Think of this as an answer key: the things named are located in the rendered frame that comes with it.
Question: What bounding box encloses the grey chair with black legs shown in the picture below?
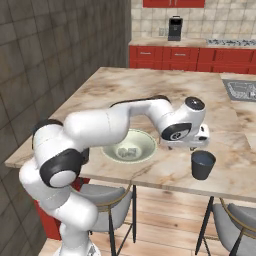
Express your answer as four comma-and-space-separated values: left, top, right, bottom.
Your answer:
70, 183, 138, 256
194, 195, 256, 256

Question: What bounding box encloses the red wall cupboard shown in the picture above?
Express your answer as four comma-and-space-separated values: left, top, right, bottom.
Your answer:
142, 0, 206, 9

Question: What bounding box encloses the black coffee machine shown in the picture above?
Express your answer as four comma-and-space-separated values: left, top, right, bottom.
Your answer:
167, 15, 184, 42

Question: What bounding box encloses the red base cupboard run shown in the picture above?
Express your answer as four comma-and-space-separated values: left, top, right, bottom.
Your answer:
128, 45, 256, 75

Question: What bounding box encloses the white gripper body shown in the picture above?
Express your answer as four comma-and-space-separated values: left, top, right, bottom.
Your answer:
159, 135, 211, 150

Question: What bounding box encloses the grey sink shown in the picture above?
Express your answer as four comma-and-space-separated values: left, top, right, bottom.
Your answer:
222, 78, 256, 102

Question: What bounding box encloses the dark speckled hob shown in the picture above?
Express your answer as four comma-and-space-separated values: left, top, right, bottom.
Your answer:
206, 38, 256, 47

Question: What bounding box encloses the pale green ice bowl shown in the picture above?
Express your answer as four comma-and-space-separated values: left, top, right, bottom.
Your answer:
101, 128, 158, 164

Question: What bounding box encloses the dark grey glass of water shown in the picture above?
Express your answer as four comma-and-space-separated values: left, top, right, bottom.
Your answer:
81, 148, 91, 165
190, 149, 217, 181

